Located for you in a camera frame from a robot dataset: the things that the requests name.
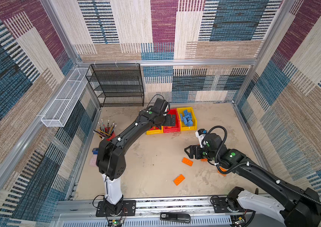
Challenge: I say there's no red metal pencil cup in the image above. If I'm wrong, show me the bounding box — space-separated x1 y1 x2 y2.
93 119 117 141

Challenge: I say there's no pink calculator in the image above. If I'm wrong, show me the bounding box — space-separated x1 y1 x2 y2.
89 154 98 166

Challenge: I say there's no white wire wall basket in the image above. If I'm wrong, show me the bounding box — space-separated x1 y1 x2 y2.
41 68 87 127

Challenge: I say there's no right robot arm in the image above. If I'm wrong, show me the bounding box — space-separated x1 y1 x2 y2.
185 127 321 227

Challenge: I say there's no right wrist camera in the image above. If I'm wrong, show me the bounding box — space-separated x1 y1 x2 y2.
195 129 207 148

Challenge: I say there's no left yellow plastic bin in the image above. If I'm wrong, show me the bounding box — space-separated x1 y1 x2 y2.
146 126 163 135

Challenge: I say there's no right yellow plastic bin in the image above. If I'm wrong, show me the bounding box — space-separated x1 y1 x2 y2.
177 107 197 131

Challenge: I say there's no black remote on rail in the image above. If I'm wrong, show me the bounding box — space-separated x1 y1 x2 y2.
160 212 191 224

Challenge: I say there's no black wire mesh shelf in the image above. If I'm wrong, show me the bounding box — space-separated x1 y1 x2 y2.
86 63 144 107

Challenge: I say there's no red plastic bin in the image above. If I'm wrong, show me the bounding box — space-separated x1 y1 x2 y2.
163 108 181 133

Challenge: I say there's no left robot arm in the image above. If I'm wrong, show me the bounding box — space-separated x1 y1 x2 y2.
96 98 175 215

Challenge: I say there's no yellow plastic bin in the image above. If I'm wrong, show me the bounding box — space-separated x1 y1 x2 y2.
146 126 163 135
177 107 197 131

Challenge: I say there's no blue stapler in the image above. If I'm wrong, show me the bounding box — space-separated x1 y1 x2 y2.
92 148 99 155

